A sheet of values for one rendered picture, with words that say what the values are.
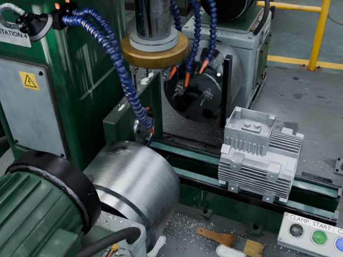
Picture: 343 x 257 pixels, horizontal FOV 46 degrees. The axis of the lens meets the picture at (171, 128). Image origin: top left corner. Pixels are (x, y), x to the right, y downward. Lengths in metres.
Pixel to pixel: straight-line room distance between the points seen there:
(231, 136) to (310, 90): 0.88
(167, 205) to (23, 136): 0.56
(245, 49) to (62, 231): 1.05
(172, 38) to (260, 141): 0.35
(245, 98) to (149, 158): 0.72
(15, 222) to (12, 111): 0.68
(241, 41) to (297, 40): 2.69
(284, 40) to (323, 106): 2.35
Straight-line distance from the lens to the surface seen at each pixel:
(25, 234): 0.66
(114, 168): 0.97
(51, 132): 1.25
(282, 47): 4.01
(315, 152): 1.61
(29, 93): 1.20
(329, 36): 4.34
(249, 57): 1.54
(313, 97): 1.90
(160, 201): 0.98
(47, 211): 0.68
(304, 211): 1.22
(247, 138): 1.11
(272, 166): 1.11
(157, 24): 1.04
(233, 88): 1.39
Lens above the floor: 1.83
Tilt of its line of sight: 39 degrees down
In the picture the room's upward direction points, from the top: 2 degrees counter-clockwise
